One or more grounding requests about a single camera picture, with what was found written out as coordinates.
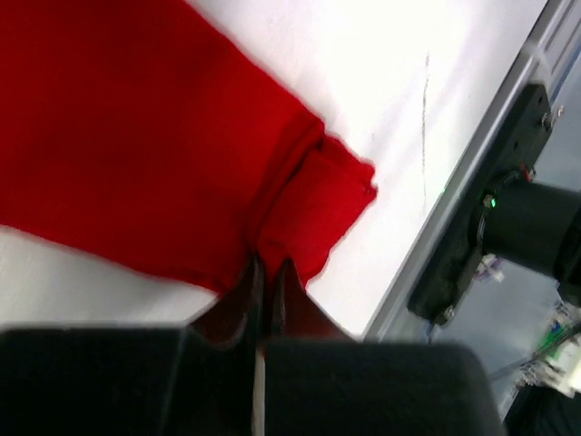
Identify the red patterned sock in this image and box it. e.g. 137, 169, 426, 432
1, 1, 377, 293

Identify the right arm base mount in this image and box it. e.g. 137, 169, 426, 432
407, 83, 552, 325

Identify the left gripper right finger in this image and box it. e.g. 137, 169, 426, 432
264, 260, 506, 435

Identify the aluminium front rail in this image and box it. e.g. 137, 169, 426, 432
365, 1, 580, 341

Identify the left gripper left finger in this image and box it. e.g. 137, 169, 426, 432
1, 259, 264, 435

